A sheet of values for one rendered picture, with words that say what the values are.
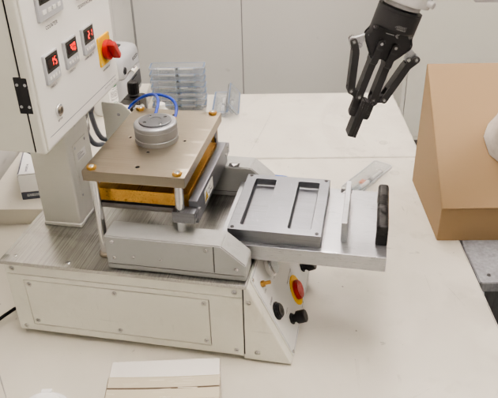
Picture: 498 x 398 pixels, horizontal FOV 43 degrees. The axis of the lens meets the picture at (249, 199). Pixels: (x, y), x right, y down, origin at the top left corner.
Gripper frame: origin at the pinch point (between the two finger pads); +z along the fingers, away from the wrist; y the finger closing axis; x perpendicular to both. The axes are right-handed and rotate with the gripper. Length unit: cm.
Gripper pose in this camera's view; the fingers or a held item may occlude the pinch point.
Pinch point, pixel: (356, 116)
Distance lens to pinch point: 117.7
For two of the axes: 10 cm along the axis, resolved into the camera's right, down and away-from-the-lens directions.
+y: 9.6, 2.4, 1.5
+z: -2.8, 8.4, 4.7
